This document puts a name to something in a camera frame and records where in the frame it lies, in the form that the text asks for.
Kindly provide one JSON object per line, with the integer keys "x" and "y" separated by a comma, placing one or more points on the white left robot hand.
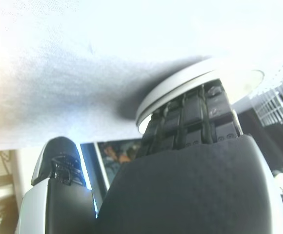
{"x": 180, "y": 182}

